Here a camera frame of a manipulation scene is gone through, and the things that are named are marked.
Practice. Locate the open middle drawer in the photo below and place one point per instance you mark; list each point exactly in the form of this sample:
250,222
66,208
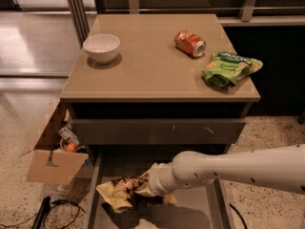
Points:
204,207

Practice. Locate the orange soda can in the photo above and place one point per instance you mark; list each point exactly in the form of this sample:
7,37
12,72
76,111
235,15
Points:
190,43

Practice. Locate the white ceramic bowl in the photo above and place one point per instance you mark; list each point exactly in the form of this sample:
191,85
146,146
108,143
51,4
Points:
102,48

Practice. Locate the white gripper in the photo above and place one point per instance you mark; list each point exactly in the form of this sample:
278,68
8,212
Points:
154,181

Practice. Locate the brown chip bag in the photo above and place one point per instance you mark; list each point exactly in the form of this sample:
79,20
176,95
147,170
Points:
120,193

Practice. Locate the grey drawer cabinet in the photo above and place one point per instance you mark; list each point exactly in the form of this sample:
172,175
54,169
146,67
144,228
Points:
151,78

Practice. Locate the silver packet in box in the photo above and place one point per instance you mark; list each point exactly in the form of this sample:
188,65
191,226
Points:
68,135

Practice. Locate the orange fruit in box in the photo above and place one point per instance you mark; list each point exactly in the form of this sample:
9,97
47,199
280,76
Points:
71,148

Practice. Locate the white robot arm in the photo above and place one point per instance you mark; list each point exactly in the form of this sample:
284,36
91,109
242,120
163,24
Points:
278,168

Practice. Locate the cardboard box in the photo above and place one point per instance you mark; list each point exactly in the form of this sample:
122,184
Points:
50,162

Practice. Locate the closed top drawer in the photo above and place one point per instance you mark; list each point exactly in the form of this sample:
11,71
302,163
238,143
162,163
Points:
158,131

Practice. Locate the green chip bag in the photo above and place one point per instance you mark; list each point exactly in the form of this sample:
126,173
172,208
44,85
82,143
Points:
227,68

